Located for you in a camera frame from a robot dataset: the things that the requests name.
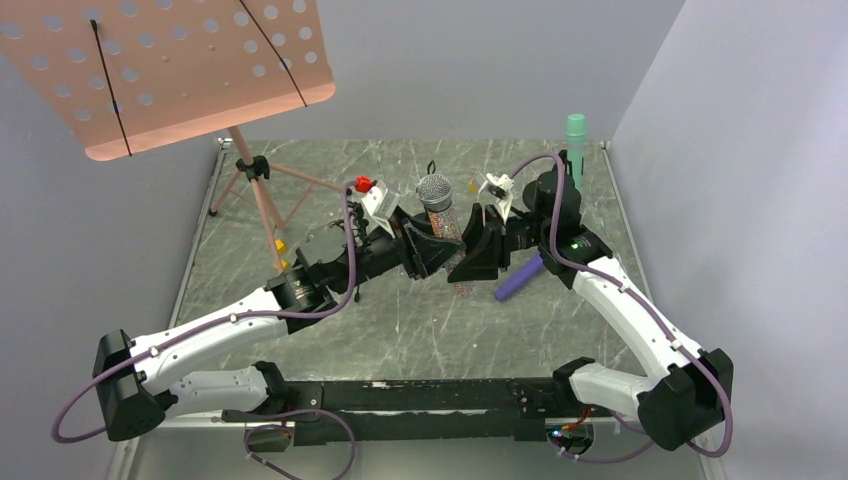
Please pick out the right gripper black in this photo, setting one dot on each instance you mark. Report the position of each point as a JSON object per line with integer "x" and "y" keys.
{"x": 499, "y": 240}

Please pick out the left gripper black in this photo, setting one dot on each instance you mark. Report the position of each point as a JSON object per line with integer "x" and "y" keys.
{"x": 408, "y": 245}

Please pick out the glitter silver toy microphone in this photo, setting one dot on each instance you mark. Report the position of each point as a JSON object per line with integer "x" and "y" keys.
{"x": 435, "y": 193}

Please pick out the teal toy microphone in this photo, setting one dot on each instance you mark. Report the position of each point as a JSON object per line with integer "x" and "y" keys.
{"x": 576, "y": 132}

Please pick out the black shock mount tripod stand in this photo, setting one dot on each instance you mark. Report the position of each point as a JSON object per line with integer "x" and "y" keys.
{"x": 356, "y": 214}

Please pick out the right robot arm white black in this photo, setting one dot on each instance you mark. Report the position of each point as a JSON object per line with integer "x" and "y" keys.
{"x": 683, "y": 396}

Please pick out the pink perforated music stand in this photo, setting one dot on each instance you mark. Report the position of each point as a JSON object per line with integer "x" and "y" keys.
{"x": 131, "y": 76}

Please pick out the purple toy microphone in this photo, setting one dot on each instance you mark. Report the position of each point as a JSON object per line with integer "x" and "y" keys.
{"x": 519, "y": 279}

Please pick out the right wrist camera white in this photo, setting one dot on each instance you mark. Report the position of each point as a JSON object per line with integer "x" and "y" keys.
{"x": 500, "y": 189}

